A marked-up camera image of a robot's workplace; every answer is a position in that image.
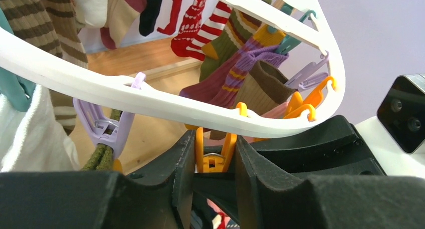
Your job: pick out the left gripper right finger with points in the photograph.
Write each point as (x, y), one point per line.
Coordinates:
(269, 197)

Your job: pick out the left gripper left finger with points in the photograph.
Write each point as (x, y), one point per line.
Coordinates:
(158, 195)

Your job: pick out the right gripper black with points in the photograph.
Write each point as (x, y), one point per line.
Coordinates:
(334, 147)

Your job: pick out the orange clothespin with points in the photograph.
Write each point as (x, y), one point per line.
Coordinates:
(213, 162)
(297, 104)

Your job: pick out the olive green sock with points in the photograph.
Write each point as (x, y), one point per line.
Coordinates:
(103, 159)

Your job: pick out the lilac clothespin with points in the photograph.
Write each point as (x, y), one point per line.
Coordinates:
(102, 129)

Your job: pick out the white oval sock hanger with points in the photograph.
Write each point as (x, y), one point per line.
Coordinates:
(34, 64)

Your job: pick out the white sock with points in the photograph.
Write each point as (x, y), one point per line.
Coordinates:
(34, 140)

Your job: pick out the pink sock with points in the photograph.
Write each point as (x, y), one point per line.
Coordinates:
(275, 113)

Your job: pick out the tan brown cuffed sock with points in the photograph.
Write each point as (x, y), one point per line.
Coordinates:
(261, 88)

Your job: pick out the maroon purple striped sock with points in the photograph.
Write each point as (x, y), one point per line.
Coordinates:
(260, 46)

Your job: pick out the teal clothespin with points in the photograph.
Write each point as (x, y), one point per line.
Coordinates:
(19, 91)

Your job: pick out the red patterned sock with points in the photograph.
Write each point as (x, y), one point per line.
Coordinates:
(193, 33)

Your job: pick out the argyle brown sock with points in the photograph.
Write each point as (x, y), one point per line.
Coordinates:
(48, 25)

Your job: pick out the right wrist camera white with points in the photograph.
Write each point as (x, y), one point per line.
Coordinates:
(395, 135)

